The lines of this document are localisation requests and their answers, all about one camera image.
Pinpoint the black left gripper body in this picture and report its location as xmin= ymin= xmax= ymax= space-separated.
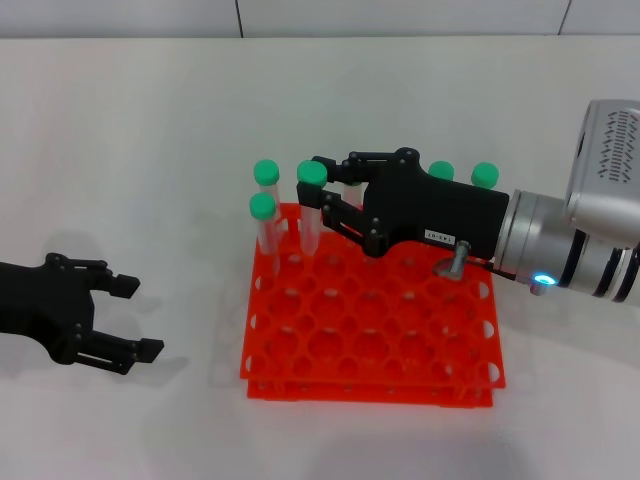
xmin=0 ymin=252 xmax=99 ymax=366

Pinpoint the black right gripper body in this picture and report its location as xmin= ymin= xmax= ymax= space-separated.
xmin=362 ymin=147 xmax=511 ymax=262

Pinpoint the clear test tube green cap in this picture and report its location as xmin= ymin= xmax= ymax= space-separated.
xmin=252 ymin=158 xmax=300 ymax=242
xmin=296 ymin=160 xmax=329 ymax=259
xmin=248 ymin=192 xmax=284 ymax=281
xmin=428 ymin=160 xmax=456 ymax=182
xmin=471 ymin=162 xmax=500 ymax=191
xmin=341 ymin=181 xmax=365 ymax=207

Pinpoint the orange test tube rack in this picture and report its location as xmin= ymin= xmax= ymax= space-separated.
xmin=238 ymin=202 xmax=507 ymax=409

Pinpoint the black cable silver plug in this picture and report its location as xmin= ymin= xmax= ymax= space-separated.
xmin=433 ymin=239 xmax=532 ymax=287

